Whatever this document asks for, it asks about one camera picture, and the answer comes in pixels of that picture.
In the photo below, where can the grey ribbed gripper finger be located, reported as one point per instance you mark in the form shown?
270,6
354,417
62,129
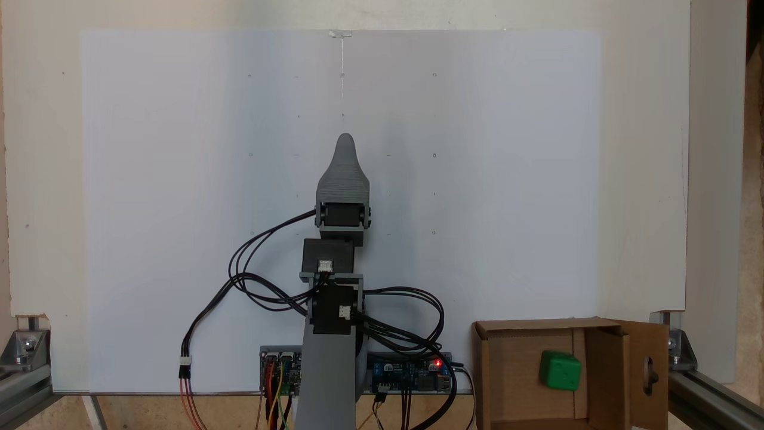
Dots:
343,176

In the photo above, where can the green die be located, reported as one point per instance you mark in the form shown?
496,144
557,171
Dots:
561,370

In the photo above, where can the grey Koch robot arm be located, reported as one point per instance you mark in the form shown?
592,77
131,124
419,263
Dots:
328,382

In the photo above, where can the clear tape piece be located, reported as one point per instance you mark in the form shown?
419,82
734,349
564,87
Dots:
341,34

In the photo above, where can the grey-framed circuit board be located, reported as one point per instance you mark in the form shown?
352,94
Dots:
289,373

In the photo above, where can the white paper sheet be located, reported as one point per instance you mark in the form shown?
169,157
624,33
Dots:
179,149

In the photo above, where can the blue circuit board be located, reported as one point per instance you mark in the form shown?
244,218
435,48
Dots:
412,373

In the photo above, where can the brown cardboard box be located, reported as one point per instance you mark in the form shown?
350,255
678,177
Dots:
513,370

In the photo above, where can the metal corner bracket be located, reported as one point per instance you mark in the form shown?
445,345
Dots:
677,349
24,349

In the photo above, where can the aluminium frame post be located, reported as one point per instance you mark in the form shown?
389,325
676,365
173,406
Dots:
710,403
21,391

